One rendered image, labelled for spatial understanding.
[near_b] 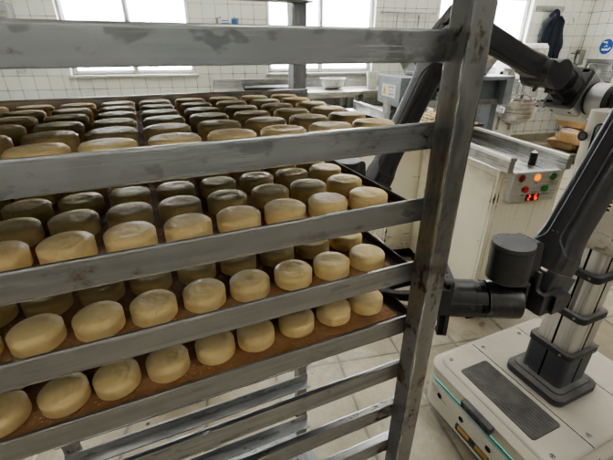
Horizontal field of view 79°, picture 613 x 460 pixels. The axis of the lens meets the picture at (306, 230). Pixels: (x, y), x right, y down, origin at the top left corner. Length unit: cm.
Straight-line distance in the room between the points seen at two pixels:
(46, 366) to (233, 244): 21
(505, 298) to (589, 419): 102
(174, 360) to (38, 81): 515
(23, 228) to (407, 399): 55
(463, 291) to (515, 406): 96
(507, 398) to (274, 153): 131
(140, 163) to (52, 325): 21
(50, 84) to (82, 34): 515
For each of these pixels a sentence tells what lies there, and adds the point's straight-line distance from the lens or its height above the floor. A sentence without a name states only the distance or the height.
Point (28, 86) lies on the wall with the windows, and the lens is 557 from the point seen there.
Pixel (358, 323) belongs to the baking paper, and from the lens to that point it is 55.
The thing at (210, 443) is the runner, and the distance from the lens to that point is 56.
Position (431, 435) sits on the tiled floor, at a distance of 167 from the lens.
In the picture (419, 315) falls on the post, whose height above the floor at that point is 100.
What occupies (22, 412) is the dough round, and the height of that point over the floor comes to 97.
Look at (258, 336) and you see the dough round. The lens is 50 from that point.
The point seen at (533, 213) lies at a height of 62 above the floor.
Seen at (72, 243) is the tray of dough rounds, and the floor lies 115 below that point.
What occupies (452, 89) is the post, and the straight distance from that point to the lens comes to 43.
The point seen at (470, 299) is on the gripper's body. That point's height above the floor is 99.
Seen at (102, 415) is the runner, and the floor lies 97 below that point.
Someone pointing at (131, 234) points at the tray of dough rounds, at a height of 115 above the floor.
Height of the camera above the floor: 132
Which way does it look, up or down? 26 degrees down
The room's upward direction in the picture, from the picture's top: straight up
